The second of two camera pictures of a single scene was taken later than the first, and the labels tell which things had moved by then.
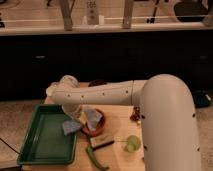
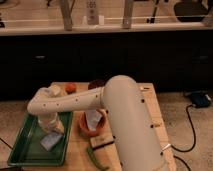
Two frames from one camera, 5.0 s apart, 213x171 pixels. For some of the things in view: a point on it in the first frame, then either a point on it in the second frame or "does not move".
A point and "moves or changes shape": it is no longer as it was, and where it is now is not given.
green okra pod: x=91 y=153 does not move
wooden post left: x=66 y=8 does not move
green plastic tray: x=45 y=142 moves or changes shape
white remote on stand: x=92 y=12 does not move
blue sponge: x=70 y=126 to x=49 y=140
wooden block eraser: x=100 y=141 does not move
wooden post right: x=127 y=14 does not move
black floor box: x=200 y=98 does not move
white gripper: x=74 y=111 to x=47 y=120
